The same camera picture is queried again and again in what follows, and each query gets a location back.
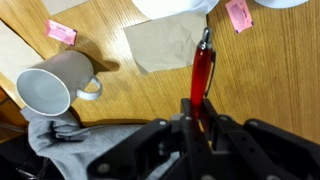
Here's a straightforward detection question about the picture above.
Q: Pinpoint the white mug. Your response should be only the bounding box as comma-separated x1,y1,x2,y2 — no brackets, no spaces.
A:
16,50,103,116

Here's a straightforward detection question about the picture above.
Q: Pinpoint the pink packet near plate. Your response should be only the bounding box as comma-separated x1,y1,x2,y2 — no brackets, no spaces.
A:
225,0,254,33

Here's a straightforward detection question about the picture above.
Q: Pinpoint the brown napkin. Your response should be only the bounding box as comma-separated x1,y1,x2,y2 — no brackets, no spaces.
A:
0,20,42,83
124,12,207,75

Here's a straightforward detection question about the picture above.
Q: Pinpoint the red pen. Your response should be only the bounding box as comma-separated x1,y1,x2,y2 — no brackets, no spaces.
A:
190,27,216,119

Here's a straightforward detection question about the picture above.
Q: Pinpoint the brown napkin front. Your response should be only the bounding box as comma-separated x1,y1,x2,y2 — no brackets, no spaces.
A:
0,20,42,83

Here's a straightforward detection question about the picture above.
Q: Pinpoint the brown napkin centre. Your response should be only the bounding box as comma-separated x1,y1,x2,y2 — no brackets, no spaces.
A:
124,12,207,75

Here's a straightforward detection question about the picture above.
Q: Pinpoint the grey hoodie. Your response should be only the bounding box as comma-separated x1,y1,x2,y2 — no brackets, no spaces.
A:
21,107,141,180

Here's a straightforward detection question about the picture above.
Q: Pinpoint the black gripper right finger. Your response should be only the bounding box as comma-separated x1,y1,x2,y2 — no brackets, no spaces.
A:
201,99,227,134

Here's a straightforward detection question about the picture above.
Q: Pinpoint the white plate with napkin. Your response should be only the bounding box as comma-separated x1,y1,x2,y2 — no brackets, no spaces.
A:
255,0,309,9

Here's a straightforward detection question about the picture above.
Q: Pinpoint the pink packet near mug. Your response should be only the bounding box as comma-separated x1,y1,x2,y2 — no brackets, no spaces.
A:
45,19,77,46

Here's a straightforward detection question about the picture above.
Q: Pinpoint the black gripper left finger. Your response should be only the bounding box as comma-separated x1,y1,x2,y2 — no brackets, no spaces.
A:
180,98,200,140

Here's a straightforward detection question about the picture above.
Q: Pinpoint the brown napkin left edge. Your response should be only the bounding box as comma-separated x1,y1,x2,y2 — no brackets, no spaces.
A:
42,0,88,15

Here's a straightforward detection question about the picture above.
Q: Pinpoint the white round plate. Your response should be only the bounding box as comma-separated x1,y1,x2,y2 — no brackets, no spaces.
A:
132,0,220,20

